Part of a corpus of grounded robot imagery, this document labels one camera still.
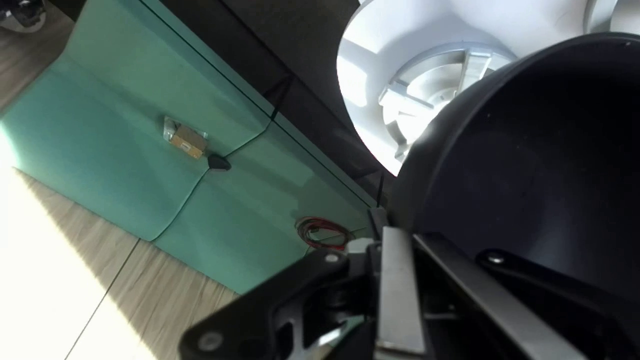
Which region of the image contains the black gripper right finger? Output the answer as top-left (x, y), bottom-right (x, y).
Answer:
top-left (409, 230), bottom-right (640, 360)

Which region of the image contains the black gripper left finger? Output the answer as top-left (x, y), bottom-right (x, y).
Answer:
top-left (177, 225), bottom-right (429, 360)

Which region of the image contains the black wok pan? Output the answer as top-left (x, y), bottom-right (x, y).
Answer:
top-left (388, 29), bottom-right (640, 315)

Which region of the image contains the small brown box device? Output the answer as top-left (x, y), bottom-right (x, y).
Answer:
top-left (160, 114), bottom-right (210, 162)

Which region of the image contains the green sofa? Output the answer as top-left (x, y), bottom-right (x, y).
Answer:
top-left (0, 0), bottom-right (375, 295)

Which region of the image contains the white toy kitchen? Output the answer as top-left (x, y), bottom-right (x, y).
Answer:
top-left (334, 0), bottom-right (640, 180)

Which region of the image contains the red wire bundle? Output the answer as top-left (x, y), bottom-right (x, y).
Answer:
top-left (294, 214), bottom-right (356, 254)

